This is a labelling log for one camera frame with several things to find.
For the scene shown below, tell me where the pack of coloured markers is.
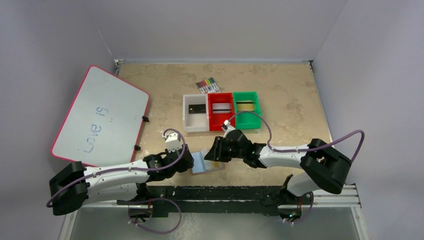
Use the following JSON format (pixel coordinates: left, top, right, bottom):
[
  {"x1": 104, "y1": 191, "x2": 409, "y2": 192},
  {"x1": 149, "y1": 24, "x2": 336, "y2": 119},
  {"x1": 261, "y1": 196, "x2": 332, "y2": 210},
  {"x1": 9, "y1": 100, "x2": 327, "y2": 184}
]
[{"x1": 195, "y1": 77, "x2": 221, "y2": 94}]

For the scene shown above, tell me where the silver credit card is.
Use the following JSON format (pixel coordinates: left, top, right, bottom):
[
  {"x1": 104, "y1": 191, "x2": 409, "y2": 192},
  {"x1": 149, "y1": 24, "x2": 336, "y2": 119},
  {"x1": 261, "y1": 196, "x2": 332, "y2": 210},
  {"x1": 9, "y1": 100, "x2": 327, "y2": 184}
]
[{"x1": 212, "y1": 103, "x2": 232, "y2": 114}]

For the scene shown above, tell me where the green plastic bin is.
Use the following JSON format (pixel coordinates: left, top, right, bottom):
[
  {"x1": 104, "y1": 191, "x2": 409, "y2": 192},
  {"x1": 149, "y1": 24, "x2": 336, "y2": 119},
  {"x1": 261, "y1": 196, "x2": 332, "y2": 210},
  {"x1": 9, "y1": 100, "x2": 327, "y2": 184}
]
[{"x1": 232, "y1": 91, "x2": 262, "y2": 130}]

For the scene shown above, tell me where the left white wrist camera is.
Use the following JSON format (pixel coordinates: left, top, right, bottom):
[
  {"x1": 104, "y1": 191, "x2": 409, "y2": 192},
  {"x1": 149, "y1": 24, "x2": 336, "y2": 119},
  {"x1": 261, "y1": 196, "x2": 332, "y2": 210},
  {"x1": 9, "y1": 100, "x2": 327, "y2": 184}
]
[{"x1": 162, "y1": 130, "x2": 183, "y2": 153}]

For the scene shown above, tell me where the black credit card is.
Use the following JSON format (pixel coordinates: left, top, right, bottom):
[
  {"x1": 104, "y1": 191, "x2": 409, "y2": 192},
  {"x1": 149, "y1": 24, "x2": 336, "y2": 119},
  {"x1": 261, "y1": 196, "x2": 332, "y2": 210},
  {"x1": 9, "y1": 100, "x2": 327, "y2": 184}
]
[{"x1": 188, "y1": 104, "x2": 207, "y2": 114}]

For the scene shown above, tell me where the pink leather card holder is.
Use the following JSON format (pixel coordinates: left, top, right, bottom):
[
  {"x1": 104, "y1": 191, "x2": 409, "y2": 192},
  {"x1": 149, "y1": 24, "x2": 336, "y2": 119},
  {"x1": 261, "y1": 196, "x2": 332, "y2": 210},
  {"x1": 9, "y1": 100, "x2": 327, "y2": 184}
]
[{"x1": 190, "y1": 149, "x2": 225, "y2": 175}]

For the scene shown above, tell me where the red framed whiteboard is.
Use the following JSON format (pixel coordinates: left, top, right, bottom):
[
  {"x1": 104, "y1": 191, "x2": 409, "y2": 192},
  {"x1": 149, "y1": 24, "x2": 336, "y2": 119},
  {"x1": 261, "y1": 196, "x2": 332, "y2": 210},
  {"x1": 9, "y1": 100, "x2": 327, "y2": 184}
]
[{"x1": 50, "y1": 65, "x2": 150, "y2": 167}]

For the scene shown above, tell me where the red plastic bin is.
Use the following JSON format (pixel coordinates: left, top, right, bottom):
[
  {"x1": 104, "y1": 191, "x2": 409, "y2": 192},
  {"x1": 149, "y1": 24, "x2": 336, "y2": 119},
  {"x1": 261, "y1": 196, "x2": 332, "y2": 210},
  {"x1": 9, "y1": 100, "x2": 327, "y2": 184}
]
[{"x1": 207, "y1": 92, "x2": 235, "y2": 132}]

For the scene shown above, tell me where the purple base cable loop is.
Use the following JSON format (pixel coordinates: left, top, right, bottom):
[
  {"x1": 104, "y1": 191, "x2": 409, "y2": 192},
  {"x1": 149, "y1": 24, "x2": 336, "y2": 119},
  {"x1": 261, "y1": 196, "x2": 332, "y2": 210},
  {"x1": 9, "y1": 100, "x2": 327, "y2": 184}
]
[{"x1": 127, "y1": 198, "x2": 182, "y2": 234}]

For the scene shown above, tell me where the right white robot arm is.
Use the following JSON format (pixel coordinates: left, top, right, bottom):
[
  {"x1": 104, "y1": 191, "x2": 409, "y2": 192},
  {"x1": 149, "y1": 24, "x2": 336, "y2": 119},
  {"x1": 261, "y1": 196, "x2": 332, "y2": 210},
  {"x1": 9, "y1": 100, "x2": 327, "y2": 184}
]
[{"x1": 204, "y1": 129, "x2": 352, "y2": 204}]

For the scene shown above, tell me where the white plastic bin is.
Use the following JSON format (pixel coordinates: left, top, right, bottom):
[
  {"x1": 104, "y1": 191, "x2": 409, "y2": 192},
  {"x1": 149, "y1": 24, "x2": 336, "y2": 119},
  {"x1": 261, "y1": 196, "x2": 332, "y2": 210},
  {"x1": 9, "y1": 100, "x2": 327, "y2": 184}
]
[{"x1": 182, "y1": 94, "x2": 210, "y2": 133}]

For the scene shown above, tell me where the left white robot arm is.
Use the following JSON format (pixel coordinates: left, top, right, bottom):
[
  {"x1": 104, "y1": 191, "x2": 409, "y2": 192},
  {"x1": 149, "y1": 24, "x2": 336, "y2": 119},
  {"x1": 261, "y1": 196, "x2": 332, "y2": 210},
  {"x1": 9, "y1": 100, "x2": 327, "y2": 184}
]
[{"x1": 46, "y1": 145, "x2": 194, "y2": 216}]

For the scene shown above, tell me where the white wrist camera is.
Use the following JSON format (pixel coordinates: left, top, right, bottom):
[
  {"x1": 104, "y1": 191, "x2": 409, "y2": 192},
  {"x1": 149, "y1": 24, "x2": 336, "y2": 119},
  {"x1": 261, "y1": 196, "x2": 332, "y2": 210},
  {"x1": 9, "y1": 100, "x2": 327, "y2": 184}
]
[
  {"x1": 162, "y1": 130, "x2": 183, "y2": 153},
  {"x1": 221, "y1": 119, "x2": 236, "y2": 133}
]

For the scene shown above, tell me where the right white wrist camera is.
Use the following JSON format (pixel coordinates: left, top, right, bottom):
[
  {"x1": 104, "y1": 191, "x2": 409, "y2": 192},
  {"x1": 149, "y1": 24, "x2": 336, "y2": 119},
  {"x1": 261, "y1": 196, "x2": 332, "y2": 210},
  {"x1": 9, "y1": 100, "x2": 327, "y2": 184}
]
[{"x1": 221, "y1": 119, "x2": 236, "y2": 133}]

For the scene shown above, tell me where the orange credit card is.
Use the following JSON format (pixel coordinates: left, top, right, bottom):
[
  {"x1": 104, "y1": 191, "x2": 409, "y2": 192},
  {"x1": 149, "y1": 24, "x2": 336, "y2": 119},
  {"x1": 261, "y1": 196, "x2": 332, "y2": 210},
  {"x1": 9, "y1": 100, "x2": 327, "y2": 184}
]
[
  {"x1": 213, "y1": 162, "x2": 222, "y2": 169},
  {"x1": 235, "y1": 101, "x2": 255, "y2": 112}
]

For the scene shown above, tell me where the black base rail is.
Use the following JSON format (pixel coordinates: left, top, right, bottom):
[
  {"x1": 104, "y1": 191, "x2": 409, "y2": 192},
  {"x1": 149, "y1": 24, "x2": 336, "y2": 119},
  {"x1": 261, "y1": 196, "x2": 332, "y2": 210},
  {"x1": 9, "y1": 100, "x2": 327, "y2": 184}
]
[{"x1": 117, "y1": 185, "x2": 312, "y2": 218}]

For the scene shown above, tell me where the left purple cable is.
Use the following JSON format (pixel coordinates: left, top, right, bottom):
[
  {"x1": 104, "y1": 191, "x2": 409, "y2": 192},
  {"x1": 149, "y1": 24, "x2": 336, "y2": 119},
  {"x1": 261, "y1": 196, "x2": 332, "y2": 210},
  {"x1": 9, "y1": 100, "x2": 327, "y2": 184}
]
[{"x1": 45, "y1": 128, "x2": 187, "y2": 208}]

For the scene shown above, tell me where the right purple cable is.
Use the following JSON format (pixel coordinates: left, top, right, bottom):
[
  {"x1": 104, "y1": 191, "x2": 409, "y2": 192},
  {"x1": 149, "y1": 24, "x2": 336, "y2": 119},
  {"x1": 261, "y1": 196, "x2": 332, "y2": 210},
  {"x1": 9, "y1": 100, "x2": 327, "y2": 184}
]
[{"x1": 227, "y1": 110, "x2": 366, "y2": 163}]

